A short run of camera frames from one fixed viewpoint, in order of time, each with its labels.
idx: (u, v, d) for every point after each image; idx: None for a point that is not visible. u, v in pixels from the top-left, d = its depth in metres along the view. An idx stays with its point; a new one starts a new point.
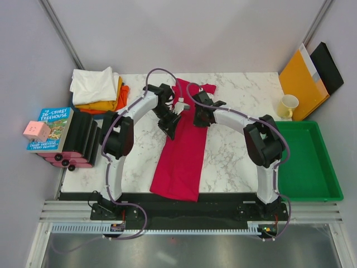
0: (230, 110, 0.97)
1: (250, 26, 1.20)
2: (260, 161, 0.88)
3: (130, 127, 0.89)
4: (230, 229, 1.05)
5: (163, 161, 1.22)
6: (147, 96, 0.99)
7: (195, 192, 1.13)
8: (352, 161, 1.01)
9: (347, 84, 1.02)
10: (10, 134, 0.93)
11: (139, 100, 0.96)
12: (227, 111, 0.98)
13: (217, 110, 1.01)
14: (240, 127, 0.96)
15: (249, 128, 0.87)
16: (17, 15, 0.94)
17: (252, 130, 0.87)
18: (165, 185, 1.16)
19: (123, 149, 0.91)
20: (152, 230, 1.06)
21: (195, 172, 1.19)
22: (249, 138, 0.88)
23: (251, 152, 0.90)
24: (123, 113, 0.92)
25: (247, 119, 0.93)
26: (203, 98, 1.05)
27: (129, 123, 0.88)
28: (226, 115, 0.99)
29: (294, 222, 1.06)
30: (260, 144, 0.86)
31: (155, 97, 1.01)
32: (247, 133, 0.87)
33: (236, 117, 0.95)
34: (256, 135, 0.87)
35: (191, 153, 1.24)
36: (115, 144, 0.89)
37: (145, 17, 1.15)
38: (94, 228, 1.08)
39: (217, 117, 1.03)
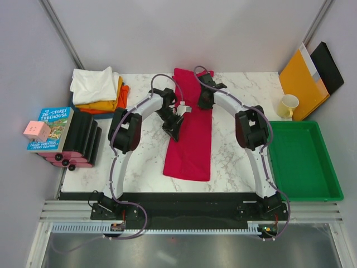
0: (229, 94, 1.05)
1: (250, 26, 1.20)
2: (245, 144, 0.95)
3: (139, 123, 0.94)
4: (230, 228, 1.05)
5: (173, 144, 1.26)
6: (153, 97, 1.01)
7: (207, 172, 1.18)
8: (352, 161, 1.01)
9: (347, 84, 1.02)
10: (10, 134, 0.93)
11: (146, 100, 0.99)
12: (226, 95, 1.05)
13: (217, 92, 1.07)
14: (233, 112, 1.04)
15: (240, 114, 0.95)
16: (16, 15, 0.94)
17: (241, 115, 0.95)
18: (177, 166, 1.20)
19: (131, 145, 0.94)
20: (152, 230, 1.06)
21: (204, 152, 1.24)
22: (239, 122, 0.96)
23: (240, 135, 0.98)
24: (131, 110, 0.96)
25: (241, 106, 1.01)
26: (207, 80, 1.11)
27: (138, 118, 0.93)
28: (224, 98, 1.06)
29: (294, 221, 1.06)
30: (247, 129, 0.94)
31: (160, 100, 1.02)
32: (237, 118, 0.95)
33: (234, 103, 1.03)
34: (245, 120, 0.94)
35: (200, 137, 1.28)
36: (124, 139, 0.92)
37: (145, 17, 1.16)
38: (94, 228, 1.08)
39: (216, 99, 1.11)
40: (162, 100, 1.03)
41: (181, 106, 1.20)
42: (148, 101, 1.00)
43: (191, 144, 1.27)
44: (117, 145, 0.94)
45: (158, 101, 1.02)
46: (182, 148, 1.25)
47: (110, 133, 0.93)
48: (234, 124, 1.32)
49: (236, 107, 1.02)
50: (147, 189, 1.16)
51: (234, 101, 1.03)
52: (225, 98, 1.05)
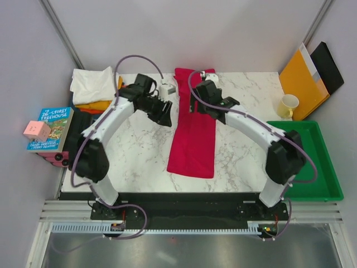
0: (247, 115, 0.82)
1: (250, 25, 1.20)
2: (280, 180, 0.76)
3: (100, 149, 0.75)
4: (230, 228, 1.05)
5: (177, 142, 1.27)
6: (119, 106, 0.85)
7: (211, 168, 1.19)
8: (352, 160, 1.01)
9: (347, 84, 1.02)
10: (10, 134, 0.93)
11: (110, 112, 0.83)
12: (244, 116, 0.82)
13: (230, 112, 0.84)
14: (257, 138, 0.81)
15: (274, 146, 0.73)
16: (17, 15, 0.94)
17: (278, 148, 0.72)
18: (181, 163, 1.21)
19: (96, 174, 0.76)
20: (152, 230, 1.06)
21: (209, 149, 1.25)
22: (269, 157, 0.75)
23: (270, 170, 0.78)
24: (89, 134, 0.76)
25: (271, 133, 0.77)
26: (211, 92, 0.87)
27: (97, 146, 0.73)
28: (241, 121, 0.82)
29: (294, 222, 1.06)
30: (285, 164, 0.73)
31: (129, 105, 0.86)
32: (273, 152, 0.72)
33: (256, 126, 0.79)
34: (284, 153, 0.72)
35: (204, 133, 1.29)
36: (85, 170, 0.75)
37: (145, 17, 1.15)
38: (94, 228, 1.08)
39: (228, 120, 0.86)
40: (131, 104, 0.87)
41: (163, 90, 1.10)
42: (113, 113, 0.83)
43: (194, 141, 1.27)
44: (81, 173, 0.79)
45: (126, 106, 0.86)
46: (186, 146, 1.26)
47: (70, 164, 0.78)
48: None
49: (263, 134, 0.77)
50: (147, 189, 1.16)
51: (257, 124, 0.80)
52: (244, 121, 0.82)
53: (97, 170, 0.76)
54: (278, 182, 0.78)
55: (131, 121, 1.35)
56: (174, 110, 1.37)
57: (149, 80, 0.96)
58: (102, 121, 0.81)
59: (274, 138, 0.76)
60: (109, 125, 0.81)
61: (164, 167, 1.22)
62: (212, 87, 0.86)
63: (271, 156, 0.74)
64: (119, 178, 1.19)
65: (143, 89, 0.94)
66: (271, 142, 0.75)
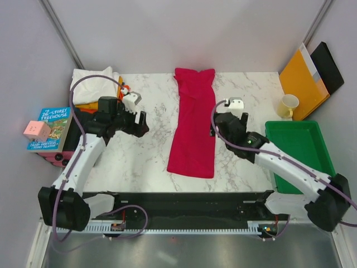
0: (283, 156, 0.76)
1: (251, 26, 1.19)
2: (327, 229, 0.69)
3: (76, 200, 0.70)
4: (230, 228, 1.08)
5: (177, 142, 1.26)
6: (87, 145, 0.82)
7: (211, 169, 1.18)
8: (352, 161, 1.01)
9: (347, 84, 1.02)
10: (10, 134, 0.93)
11: (80, 153, 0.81)
12: (279, 158, 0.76)
13: (261, 153, 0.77)
14: (298, 185, 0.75)
15: (323, 196, 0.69)
16: (17, 14, 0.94)
17: (328, 199, 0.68)
18: (181, 164, 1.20)
19: (77, 225, 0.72)
20: (152, 230, 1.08)
21: (209, 149, 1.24)
22: (316, 205, 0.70)
23: (314, 216, 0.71)
24: (62, 186, 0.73)
25: (315, 180, 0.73)
26: (234, 128, 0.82)
27: (71, 197, 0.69)
28: (276, 163, 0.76)
29: (294, 222, 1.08)
30: (334, 215, 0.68)
31: (98, 142, 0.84)
32: (323, 205, 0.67)
33: (294, 171, 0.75)
34: (333, 204, 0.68)
35: (204, 133, 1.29)
36: (66, 224, 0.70)
37: (145, 17, 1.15)
38: (94, 228, 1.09)
39: (258, 161, 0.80)
40: (101, 139, 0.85)
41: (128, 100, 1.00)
42: (83, 153, 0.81)
43: (194, 141, 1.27)
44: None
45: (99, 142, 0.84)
46: (186, 146, 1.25)
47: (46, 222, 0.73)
48: None
49: (306, 180, 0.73)
50: (146, 189, 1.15)
51: (295, 168, 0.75)
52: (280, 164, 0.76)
53: (77, 221, 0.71)
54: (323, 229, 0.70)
55: None
56: (174, 110, 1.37)
57: (112, 103, 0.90)
58: (72, 168, 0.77)
59: (320, 186, 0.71)
60: (80, 168, 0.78)
61: (164, 167, 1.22)
62: (235, 123, 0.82)
63: (319, 206, 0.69)
64: (119, 178, 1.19)
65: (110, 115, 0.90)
66: (317, 191, 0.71)
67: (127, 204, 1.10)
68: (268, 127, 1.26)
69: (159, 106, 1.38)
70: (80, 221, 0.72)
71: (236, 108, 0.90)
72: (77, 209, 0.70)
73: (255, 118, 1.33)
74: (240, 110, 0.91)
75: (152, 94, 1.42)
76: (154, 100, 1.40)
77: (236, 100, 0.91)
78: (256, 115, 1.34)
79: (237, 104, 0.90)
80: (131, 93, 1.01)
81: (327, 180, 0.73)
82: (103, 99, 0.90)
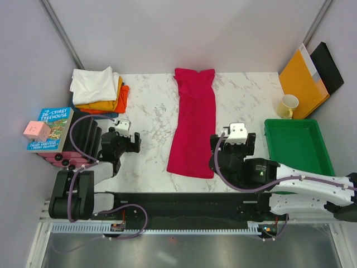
0: (304, 177, 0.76)
1: (250, 26, 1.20)
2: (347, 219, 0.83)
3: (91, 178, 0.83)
4: (230, 229, 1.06)
5: (177, 142, 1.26)
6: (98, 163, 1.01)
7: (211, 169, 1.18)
8: (352, 161, 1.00)
9: (347, 84, 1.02)
10: (10, 134, 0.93)
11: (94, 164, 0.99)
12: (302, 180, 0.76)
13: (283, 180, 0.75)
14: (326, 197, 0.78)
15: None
16: (16, 14, 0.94)
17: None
18: (181, 164, 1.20)
19: (85, 211, 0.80)
20: (152, 230, 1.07)
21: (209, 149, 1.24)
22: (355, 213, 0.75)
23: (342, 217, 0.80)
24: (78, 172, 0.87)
25: (343, 188, 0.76)
26: (236, 167, 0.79)
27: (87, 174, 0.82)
28: (301, 185, 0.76)
29: (294, 222, 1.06)
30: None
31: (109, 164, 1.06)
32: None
33: (321, 187, 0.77)
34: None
35: (204, 133, 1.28)
36: (75, 206, 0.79)
37: (145, 17, 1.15)
38: (94, 228, 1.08)
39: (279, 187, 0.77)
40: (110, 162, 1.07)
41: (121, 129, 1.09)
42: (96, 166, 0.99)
43: (194, 141, 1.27)
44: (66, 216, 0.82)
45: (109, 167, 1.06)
46: (186, 147, 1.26)
47: (51, 210, 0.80)
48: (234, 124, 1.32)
49: (336, 192, 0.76)
50: (147, 189, 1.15)
51: (321, 185, 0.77)
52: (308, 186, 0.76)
53: (86, 205, 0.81)
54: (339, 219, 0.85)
55: (131, 120, 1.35)
56: (174, 110, 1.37)
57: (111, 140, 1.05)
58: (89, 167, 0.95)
59: (350, 194, 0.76)
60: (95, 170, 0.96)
61: (164, 167, 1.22)
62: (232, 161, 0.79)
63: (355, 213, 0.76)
64: (119, 178, 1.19)
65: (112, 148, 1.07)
66: (351, 199, 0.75)
67: (128, 203, 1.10)
68: (267, 124, 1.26)
69: (159, 107, 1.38)
70: (87, 207, 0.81)
71: (240, 138, 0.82)
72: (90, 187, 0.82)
73: (255, 118, 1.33)
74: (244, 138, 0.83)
75: (152, 94, 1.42)
76: (154, 100, 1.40)
77: (236, 128, 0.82)
78: (256, 115, 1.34)
79: (239, 132, 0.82)
80: (122, 121, 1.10)
81: (351, 184, 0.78)
82: (104, 141, 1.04)
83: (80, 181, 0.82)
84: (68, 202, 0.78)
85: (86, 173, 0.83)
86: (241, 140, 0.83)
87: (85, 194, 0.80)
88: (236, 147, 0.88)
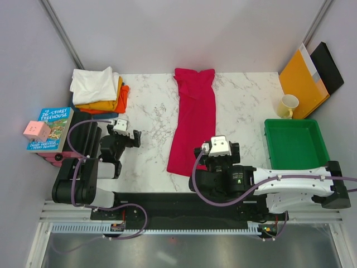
0: (281, 177, 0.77)
1: (250, 26, 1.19)
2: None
3: (95, 164, 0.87)
4: (230, 228, 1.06)
5: (177, 142, 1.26)
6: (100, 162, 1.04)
7: None
8: (352, 161, 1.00)
9: (347, 84, 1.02)
10: (10, 135, 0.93)
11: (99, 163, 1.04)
12: (279, 180, 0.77)
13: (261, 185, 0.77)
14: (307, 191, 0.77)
15: (339, 191, 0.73)
16: (16, 14, 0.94)
17: (343, 191, 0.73)
18: (181, 164, 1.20)
19: (87, 195, 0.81)
20: (152, 230, 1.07)
21: None
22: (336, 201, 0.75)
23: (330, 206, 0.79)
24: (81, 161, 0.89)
25: (321, 180, 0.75)
26: (211, 182, 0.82)
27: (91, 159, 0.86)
28: (279, 185, 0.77)
29: (294, 222, 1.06)
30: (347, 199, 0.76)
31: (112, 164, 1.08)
32: (343, 199, 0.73)
33: (298, 182, 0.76)
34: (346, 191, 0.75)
35: (204, 134, 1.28)
36: (78, 189, 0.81)
37: (145, 17, 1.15)
38: (94, 228, 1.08)
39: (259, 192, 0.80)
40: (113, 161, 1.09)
41: (120, 129, 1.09)
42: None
43: (194, 142, 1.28)
44: (68, 201, 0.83)
45: (111, 168, 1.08)
46: (186, 146, 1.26)
47: (54, 194, 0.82)
48: (234, 124, 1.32)
49: (315, 185, 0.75)
50: (147, 189, 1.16)
51: (298, 180, 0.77)
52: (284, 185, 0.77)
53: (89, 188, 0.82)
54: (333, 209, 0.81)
55: (131, 120, 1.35)
56: (174, 110, 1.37)
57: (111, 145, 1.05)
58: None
59: (329, 183, 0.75)
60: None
61: (164, 167, 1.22)
62: (207, 177, 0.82)
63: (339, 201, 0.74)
64: (119, 178, 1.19)
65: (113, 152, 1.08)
66: (331, 188, 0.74)
67: (128, 203, 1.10)
68: (266, 124, 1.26)
69: (159, 107, 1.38)
70: (90, 192, 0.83)
71: (222, 151, 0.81)
72: (93, 171, 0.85)
73: (255, 118, 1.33)
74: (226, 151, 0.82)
75: (152, 94, 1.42)
76: (154, 100, 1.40)
77: (217, 142, 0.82)
78: (255, 115, 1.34)
79: (220, 146, 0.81)
80: (120, 121, 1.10)
81: (328, 173, 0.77)
82: (103, 146, 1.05)
83: (83, 168, 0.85)
84: (72, 185, 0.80)
85: (91, 159, 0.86)
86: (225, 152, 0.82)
87: (88, 177, 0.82)
88: (221, 158, 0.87)
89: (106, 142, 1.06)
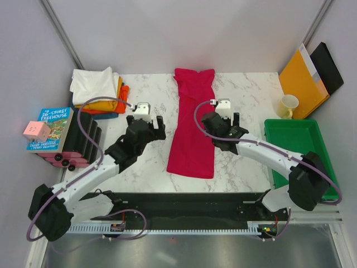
0: (259, 142, 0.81)
1: (250, 26, 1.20)
2: (309, 207, 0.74)
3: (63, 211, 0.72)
4: (230, 228, 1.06)
5: (177, 142, 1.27)
6: (101, 165, 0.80)
7: (211, 169, 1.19)
8: (352, 161, 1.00)
9: (347, 84, 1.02)
10: (10, 135, 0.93)
11: (91, 170, 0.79)
12: (257, 145, 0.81)
13: (241, 142, 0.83)
14: (276, 167, 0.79)
15: (295, 172, 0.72)
16: (15, 15, 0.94)
17: (300, 174, 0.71)
18: (181, 164, 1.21)
19: (51, 234, 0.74)
20: (154, 230, 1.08)
21: (208, 149, 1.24)
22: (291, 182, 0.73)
23: (296, 197, 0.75)
24: (57, 192, 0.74)
25: (288, 158, 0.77)
26: (217, 124, 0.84)
27: (57, 209, 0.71)
28: (254, 149, 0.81)
29: (294, 222, 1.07)
30: (308, 188, 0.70)
31: (115, 167, 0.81)
32: (295, 180, 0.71)
33: (269, 152, 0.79)
34: (307, 178, 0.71)
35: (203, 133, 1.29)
36: (41, 226, 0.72)
37: (145, 17, 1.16)
38: (94, 228, 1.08)
39: (240, 150, 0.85)
40: (117, 167, 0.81)
41: (144, 113, 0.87)
42: (95, 172, 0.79)
43: (194, 142, 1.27)
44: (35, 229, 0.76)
45: (112, 168, 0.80)
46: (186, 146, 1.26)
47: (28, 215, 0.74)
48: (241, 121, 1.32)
49: (280, 160, 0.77)
50: (147, 189, 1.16)
51: (271, 152, 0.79)
52: (257, 149, 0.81)
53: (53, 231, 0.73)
54: (307, 208, 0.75)
55: None
56: (174, 110, 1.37)
57: (135, 133, 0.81)
58: (77, 180, 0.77)
59: (293, 163, 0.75)
60: (84, 184, 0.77)
61: (164, 167, 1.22)
62: (217, 119, 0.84)
63: (294, 183, 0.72)
64: (119, 178, 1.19)
65: (134, 143, 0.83)
66: (290, 168, 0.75)
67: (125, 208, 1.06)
68: (266, 125, 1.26)
69: (159, 107, 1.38)
70: (54, 233, 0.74)
71: (223, 109, 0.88)
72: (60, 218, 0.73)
73: (255, 118, 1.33)
74: (226, 110, 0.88)
75: (152, 94, 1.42)
76: (154, 100, 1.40)
77: (223, 101, 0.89)
78: (255, 115, 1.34)
79: (224, 105, 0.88)
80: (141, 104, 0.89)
81: (299, 158, 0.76)
82: (132, 128, 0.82)
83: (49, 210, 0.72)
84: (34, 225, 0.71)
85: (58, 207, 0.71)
86: (225, 112, 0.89)
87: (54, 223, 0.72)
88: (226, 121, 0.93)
89: (136, 126, 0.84)
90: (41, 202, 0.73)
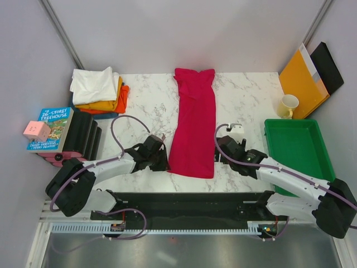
0: (281, 168, 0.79)
1: (251, 26, 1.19)
2: (339, 235, 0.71)
3: (90, 185, 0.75)
4: (230, 228, 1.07)
5: (176, 142, 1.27)
6: (123, 157, 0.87)
7: (211, 168, 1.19)
8: (352, 161, 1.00)
9: (347, 84, 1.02)
10: (10, 135, 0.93)
11: (114, 159, 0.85)
12: (278, 171, 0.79)
13: (261, 167, 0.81)
14: (301, 195, 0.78)
15: (325, 201, 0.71)
16: (16, 15, 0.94)
17: (329, 204, 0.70)
18: (181, 164, 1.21)
19: (68, 210, 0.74)
20: (154, 230, 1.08)
21: (208, 150, 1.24)
22: (320, 213, 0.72)
23: (324, 226, 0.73)
24: (88, 166, 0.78)
25: (314, 186, 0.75)
26: (232, 149, 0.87)
27: (87, 180, 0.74)
28: (276, 176, 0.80)
29: (294, 222, 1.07)
30: (339, 218, 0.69)
31: (131, 163, 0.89)
32: (324, 209, 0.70)
33: (292, 180, 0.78)
34: (337, 208, 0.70)
35: (203, 134, 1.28)
36: (64, 196, 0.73)
37: (145, 17, 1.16)
38: (94, 228, 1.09)
39: (261, 177, 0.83)
40: (133, 164, 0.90)
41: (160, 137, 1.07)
42: (117, 162, 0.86)
43: (194, 142, 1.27)
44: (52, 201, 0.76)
45: (130, 164, 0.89)
46: (186, 147, 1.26)
47: (49, 186, 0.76)
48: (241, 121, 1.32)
49: (306, 188, 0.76)
50: (147, 189, 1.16)
51: (294, 178, 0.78)
52: (280, 176, 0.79)
53: (72, 206, 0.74)
54: (337, 237, 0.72)
55: (131, 120, 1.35)
56: (174, 110, 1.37)
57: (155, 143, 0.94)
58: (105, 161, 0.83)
59: (319, 192, 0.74)
60: (109, 168, 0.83)
61: None
62: (233, 144, 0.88)
63: (323, 213, 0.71)
64: (119, 177, 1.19)
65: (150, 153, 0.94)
66: (318, 197, 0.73)
67: (123, 209, 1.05)
68: (266, 124, 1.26)
69: (159, 106, 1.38)
70: (72, 207, 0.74)
71: (238, 132, 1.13)
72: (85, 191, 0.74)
73: (255, 118, 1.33)
74: (240, 133, 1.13)
75: (152, 94, 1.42)
76: (154, 100, 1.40)
77: (237, 126, 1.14)
78: (255, 115, 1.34)
79: (237, 129, 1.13)
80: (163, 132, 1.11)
81: (326, 186, 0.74)
82: (153, 137, 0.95)
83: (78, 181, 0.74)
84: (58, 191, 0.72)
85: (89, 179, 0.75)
86: (239, 134, 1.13)
87: (77, 196, 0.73)
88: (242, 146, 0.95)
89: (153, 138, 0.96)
90: (70, 173, 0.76)
